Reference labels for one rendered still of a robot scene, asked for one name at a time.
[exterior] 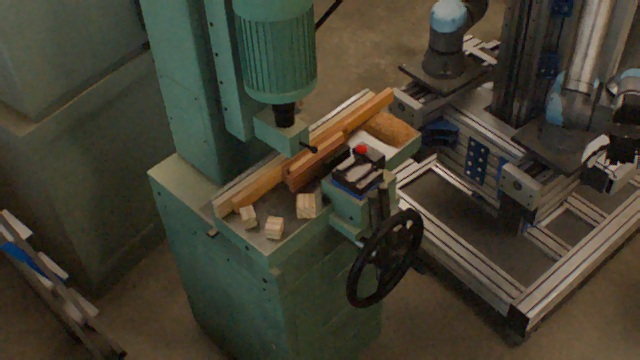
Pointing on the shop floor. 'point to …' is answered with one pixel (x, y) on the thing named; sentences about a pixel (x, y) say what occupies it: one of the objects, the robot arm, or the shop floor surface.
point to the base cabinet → (261, 323)
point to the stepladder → (39, 279)
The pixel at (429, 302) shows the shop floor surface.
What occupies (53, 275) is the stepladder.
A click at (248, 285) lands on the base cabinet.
